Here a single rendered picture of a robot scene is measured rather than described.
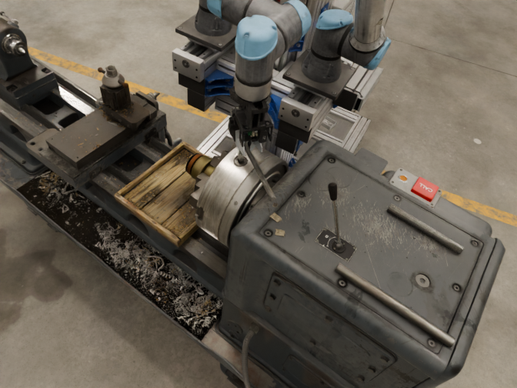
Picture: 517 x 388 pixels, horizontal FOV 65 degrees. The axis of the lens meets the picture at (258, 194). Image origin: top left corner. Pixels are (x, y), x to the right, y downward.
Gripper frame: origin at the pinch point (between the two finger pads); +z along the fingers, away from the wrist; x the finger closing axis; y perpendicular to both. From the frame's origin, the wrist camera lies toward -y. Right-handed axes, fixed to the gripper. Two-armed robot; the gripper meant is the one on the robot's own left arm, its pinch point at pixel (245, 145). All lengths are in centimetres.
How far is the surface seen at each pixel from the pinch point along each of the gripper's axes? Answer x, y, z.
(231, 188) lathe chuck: -4.6, 3.6, 12.1
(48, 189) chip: -71, -60, 76
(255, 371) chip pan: -6, 39, 78
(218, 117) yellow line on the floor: 30, -149, 143
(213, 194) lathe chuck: -9.6, 2.5, 14.7
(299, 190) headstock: 11.6, 11.5, 8.4
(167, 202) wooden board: -22, -18, 45
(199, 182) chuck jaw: -11.4, -7.9, 22.1
